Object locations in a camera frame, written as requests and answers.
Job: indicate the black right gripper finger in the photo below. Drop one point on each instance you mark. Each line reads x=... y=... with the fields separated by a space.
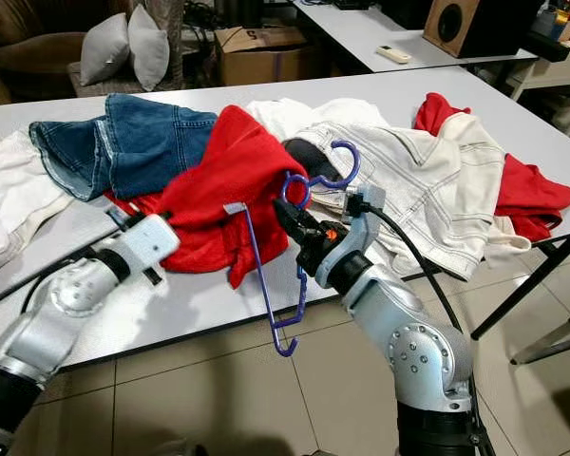
x=292 y=218
x=296 y=247

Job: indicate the red shirt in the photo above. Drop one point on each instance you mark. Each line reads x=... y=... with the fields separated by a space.
x=228 y=171
x=532 y=195

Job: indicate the purple plastic hanger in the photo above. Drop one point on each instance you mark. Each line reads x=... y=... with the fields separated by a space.
x=357 y=163

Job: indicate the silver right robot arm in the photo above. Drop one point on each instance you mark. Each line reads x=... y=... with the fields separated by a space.
x=418 y=342

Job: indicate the cream white top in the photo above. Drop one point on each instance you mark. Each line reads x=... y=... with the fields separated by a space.
x=351 y=112

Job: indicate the blue denim garment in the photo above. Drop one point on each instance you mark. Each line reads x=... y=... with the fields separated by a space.
x=152 y=142

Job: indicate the white denim jacket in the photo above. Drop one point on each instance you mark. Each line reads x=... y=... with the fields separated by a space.
x=456 y=180

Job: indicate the brown cardboard box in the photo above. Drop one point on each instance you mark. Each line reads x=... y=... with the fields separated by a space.
x=266 y=66

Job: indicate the crumpled white garment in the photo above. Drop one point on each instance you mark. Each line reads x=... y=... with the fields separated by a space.
x=9 y=199

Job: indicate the white remote control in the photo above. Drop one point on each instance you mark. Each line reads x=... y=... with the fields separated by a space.
x=396 y=54

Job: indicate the white side table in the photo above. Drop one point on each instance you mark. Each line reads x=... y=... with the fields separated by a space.
x=361 y=28

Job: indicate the grey pillow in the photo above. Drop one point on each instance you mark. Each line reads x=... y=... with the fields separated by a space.
x=147 y=52
x=104 y=52

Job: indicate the brown sofa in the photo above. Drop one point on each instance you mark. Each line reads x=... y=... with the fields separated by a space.
x=28 y=52

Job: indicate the wooden speaker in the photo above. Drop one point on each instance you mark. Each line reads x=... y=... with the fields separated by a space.
x=461 y=24

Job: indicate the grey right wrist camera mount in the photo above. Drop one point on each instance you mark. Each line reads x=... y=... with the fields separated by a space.
x=347 y=252

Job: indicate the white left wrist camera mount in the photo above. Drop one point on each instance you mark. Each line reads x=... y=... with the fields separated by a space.
x=152 y=242

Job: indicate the white table black frame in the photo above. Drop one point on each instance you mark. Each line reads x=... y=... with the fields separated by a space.
x=180 y=313

